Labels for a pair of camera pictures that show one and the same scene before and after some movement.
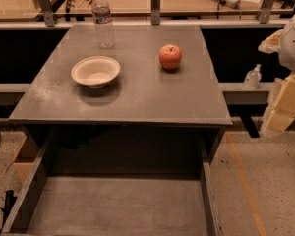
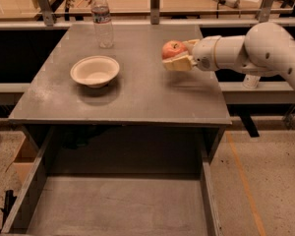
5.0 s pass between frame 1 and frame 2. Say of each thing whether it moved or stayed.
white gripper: moved
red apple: moved
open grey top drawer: stayed
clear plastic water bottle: stayed
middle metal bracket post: stayed
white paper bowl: stayed
